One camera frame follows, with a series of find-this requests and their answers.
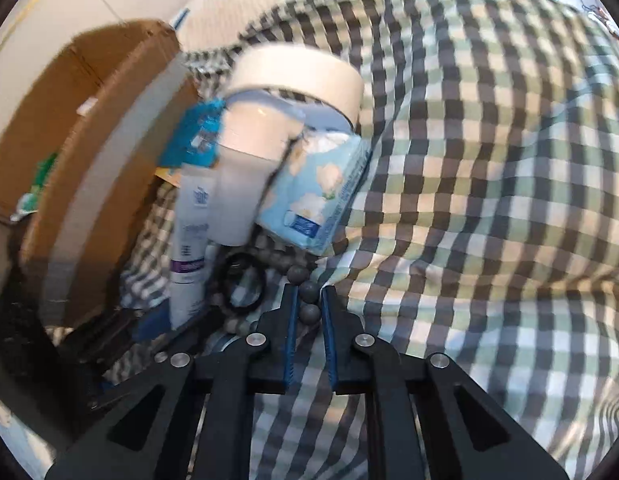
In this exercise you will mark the blue and white packet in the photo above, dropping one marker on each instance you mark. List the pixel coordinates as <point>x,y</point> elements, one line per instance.
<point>180,17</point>

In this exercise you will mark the white plastic bottle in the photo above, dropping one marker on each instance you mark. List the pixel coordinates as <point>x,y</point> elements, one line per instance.
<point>239,185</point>

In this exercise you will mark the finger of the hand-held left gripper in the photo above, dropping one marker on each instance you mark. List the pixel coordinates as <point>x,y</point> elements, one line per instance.
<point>152,324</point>

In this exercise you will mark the green packet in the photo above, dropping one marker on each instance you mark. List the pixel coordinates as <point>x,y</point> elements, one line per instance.
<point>41,172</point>

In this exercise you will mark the white tape roll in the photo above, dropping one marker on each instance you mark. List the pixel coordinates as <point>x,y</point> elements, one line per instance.
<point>299,75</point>

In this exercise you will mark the teal packet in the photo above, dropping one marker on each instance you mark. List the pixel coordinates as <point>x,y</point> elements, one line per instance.
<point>194,130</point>

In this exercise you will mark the brown flat box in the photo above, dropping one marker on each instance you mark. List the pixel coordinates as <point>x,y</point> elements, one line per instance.
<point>167,175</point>

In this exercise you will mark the light blue tissue packet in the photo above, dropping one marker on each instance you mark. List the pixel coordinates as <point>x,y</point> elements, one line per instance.
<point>309,185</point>

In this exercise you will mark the white tube purple label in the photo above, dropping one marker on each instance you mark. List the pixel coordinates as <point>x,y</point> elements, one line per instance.
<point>188,260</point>

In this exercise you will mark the brown cardboard box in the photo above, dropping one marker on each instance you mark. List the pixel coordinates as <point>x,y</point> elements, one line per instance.
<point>44,110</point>

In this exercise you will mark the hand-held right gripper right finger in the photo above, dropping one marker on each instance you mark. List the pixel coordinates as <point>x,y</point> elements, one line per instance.
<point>328,345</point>

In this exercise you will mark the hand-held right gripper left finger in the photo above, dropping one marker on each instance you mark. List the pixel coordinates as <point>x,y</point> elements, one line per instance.
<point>291,340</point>

